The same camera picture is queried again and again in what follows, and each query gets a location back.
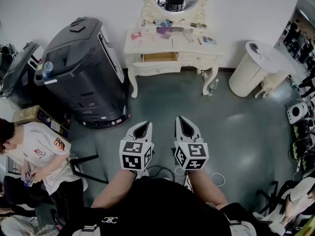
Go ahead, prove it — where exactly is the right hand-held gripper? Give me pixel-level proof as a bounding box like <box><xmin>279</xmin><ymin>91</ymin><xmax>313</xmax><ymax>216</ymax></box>
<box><xmin>174</xmin><ymin>116</ymin><xmax>209</xmax><ymax>171</ymax></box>

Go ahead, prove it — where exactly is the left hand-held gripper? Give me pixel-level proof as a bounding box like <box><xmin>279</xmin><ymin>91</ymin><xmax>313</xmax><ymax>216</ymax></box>
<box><xmin>119</xmin><ymin>120</ymin><xmax>155</xmax><ymax>179</ymax></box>

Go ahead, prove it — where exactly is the large cream wooden drawer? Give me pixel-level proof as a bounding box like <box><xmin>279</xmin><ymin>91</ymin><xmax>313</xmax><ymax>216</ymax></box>
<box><xmin>134</xmin><ymin>52</ymin><xmax>182</xmax><ymax>77</ymax></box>

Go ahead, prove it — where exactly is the cream vanity dressing table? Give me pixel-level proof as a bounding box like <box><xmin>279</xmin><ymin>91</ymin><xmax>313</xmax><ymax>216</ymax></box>
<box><xmin>124</xmin><ymin>7</ymin><xmax>227</xmax><ymax>98</ymax></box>

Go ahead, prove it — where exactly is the person's left forearm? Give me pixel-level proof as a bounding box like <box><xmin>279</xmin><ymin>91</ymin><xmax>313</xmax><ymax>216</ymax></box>
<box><xmin>91</xmin><ymin>168</ymin><xmax>136</xmax><ymax>208</ymax></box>

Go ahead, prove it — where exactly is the person's right forearm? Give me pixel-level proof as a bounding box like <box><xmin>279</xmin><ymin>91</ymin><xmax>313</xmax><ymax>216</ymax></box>
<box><xmin>187</xmin><ymin>169</ymin><xmax>229</xmax><ymax>207</ymax></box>

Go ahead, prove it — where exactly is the small cream drawer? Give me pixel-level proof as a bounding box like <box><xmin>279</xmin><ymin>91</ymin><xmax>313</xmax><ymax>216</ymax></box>
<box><xmin>180</xmin><ymin>53</ymin><xmax>218</xmax><ymax>68</ymax></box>

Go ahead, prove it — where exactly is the clear water bottle green label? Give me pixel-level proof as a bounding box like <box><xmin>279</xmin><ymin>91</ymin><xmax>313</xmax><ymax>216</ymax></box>
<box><xmin>207</xmin><ymin>78</ymin><xmax>220</xmax><ymax>97</ymax></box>

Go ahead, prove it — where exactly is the large black wheeled machine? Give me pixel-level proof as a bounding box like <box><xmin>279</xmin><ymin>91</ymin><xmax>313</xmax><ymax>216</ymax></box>
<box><xmin>33</xmin><ymin>17</ymin><xmax>131</xmax><ymax>129</ymax></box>

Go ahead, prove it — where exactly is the person's black clothing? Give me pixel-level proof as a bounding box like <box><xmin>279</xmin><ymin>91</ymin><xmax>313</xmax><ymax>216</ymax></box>
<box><xmin>59</xmin><ymin>177</ymin><xmax>271</xmax><ymax>236</ymax></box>

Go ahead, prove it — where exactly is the cream stool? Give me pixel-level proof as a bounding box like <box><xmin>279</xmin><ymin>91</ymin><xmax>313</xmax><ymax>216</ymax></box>
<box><xmin>254</xmin><ymin>72</ymin><xmax>291</xmax><ymax>99</ymax></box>

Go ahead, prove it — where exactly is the white round side table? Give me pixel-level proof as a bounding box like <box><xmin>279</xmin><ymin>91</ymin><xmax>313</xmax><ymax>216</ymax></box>
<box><xmin>228</xmin><ymin>40</ymin><xmax>296</xmax><ymax>98</ymax></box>

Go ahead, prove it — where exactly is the cardboard box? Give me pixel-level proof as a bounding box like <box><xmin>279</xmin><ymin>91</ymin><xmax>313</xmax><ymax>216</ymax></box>
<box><xmin>12</xmin><ymin>105</ymin><xmax>69</xmax><ymax>140</ymax></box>

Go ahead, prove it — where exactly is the blue box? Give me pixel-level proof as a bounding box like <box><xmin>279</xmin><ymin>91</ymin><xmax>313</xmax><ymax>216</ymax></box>
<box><xmin>155</xmin><ymin>19</ymin><xmax>172</xmax><ymax>29</ymax></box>

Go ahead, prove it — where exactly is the white round device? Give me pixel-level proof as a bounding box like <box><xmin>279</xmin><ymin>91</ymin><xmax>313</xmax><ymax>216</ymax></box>
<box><xmin>286</xmin><ymin>102</ymin><xmax>310</xmax><ymax>125</ymax></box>

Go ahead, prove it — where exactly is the clear water bottle blue label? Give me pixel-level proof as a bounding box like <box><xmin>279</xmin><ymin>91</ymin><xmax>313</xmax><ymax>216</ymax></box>
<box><xmin>42</xmin><ymin>61</ymin><xmax>54</xmax><ymax>80</ymax></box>

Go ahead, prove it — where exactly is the pile of black green gear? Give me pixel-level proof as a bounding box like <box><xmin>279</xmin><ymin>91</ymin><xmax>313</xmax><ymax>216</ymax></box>
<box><xmin>292</xmin><ymin>118</ymin><xmax>315</xmax><ymax>172</ymax></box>

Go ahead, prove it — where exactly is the black cable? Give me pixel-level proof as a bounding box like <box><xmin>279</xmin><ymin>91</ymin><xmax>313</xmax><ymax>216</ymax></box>
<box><xmin>147</xmin><ymin>165</ymin><xmax>176</xmax><ymax>179</ymax></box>

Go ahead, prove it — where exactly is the white cable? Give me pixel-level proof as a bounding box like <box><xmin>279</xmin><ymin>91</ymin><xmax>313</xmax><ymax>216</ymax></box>
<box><xmin>210</xmin><ymin>173</ymin><xmax>226</xmax><ymax>187</ymax></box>

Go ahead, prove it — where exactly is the black metal chair frame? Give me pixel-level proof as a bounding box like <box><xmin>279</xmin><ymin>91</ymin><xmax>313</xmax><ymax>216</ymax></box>
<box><xmin>69</xmin><ymin>153</ymin><xmax>109</xmax><ymax>184</ymax></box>

